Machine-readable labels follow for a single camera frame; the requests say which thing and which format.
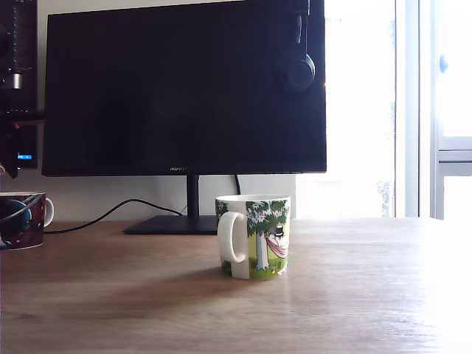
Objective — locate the large black monitor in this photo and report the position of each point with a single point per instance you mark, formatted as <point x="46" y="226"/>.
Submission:
<point x="203" y="92"/>

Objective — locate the white mug with tree print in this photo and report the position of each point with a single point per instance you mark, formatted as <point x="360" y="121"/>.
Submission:
<point x="265" y="228"/>

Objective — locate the small blue window knob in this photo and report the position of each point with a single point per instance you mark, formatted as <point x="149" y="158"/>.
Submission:
<point x="443" y="63"/>

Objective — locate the pale window frame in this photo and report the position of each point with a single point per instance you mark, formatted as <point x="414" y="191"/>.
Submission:
<point x="411" y="110"/>

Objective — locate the dark screen with text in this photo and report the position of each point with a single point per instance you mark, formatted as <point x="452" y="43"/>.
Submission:
<point x="28" y="37"/>

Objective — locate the black headphones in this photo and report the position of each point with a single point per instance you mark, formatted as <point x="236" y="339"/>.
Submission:
<point x="298" y="73"/>

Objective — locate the black monitor stand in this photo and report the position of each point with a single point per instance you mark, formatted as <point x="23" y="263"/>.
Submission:
<point x="193" y="206"/>

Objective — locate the dark red printed mug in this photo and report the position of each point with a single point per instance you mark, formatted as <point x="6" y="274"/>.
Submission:
<point x="18" y="221"/>

